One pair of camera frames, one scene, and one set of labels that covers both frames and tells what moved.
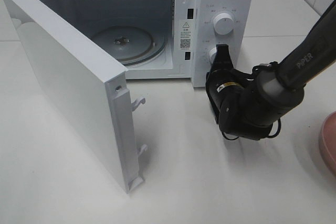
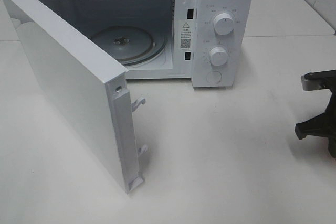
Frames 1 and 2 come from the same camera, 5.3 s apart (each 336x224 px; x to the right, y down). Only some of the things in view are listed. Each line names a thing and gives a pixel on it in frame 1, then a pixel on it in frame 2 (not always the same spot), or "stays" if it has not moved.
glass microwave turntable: (131, 45) stays
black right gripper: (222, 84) -> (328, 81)
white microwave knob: (223, 23) stays
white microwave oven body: (156, 25) stays
